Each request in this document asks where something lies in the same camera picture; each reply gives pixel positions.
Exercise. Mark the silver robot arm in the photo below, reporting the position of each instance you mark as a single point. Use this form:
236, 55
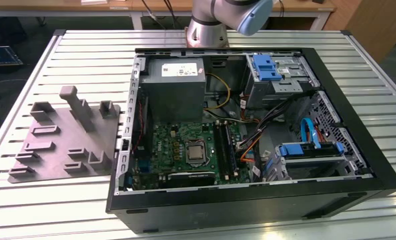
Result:
204, 30

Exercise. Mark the grey power supply unit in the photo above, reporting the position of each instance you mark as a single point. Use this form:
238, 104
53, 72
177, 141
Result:
170, 100

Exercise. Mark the green motherboard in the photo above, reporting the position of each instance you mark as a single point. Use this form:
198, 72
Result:
165, 140

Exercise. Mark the silver CPU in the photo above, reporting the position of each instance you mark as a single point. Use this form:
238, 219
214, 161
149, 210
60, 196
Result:
194, 152

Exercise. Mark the CPU socket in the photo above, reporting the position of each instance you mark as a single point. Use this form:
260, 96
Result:
194, 165

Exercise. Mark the black graphics card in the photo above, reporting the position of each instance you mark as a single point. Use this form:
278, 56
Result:
188, 178

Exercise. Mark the blue drive carrier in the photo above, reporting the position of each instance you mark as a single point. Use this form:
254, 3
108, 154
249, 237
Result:
262, 67

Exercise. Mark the grey metal drive cage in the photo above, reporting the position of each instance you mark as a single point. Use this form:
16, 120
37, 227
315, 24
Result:
284, 87

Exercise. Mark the blue disk carrier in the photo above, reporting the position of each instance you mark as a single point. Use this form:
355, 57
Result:
292, 150

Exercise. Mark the grey metal disk bay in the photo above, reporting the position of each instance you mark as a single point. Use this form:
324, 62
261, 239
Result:
273, 172

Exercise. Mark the black PC case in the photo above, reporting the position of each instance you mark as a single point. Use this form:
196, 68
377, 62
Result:
250, 210

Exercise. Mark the grey parts rack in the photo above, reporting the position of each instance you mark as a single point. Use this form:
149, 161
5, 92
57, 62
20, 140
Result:
64, 150

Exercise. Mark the white box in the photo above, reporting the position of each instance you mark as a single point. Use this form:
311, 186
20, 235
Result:
94, 2

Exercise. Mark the wooden desk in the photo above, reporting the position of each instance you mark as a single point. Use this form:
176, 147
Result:
50, 6

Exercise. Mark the wooden cabinet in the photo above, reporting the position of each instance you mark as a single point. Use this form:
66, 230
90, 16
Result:
375, 27

